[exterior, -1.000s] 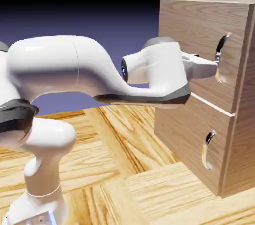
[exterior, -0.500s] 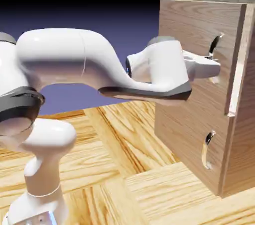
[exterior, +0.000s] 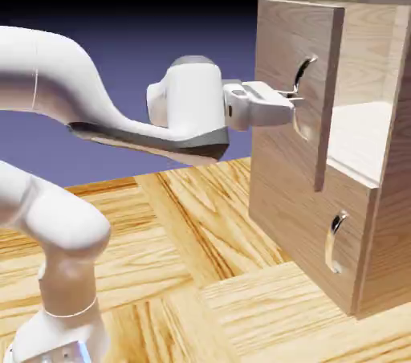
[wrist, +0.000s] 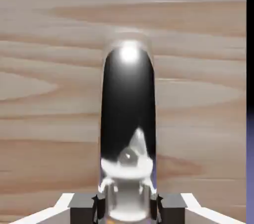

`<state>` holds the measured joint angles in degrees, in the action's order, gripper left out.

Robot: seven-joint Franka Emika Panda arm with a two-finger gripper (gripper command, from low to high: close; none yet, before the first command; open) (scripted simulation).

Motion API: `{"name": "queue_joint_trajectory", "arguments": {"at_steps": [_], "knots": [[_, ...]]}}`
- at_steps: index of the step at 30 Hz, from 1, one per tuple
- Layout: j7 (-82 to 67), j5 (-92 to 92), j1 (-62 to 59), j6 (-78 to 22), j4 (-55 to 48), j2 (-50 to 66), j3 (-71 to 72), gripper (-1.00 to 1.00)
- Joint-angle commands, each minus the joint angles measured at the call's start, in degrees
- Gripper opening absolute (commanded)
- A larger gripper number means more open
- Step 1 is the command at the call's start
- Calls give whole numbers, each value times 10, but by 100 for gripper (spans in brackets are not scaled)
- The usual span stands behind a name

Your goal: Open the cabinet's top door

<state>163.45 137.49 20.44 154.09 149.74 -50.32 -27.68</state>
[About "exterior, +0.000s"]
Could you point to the large light wood door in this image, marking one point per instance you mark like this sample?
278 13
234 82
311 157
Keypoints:
282 151

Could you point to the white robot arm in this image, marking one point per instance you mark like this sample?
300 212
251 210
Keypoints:
64 80

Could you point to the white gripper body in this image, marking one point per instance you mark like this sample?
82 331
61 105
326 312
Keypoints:
266 106

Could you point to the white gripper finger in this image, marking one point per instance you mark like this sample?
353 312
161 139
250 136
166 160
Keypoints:
290 95

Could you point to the light wood cabinet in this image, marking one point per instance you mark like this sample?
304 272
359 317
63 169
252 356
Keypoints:
369 144

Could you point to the small light wood door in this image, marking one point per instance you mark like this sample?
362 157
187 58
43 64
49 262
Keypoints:
305 241

